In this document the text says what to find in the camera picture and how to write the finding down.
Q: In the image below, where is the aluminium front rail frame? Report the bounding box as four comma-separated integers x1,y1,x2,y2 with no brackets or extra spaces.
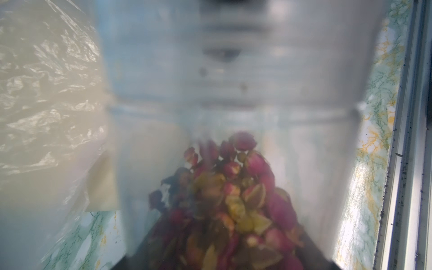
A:
373,1,432,270

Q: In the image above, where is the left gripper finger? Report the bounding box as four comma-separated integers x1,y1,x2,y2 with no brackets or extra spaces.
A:
297,234,341,270

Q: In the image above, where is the cream plastic trash bin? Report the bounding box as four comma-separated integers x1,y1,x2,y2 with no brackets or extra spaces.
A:
86,151,120,212

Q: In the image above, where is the clear tea jar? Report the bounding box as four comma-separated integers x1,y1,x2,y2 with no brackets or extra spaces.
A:
95,1,385,270

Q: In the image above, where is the clear plastic bin liner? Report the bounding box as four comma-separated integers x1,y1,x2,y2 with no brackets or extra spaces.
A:
1,1,106,270

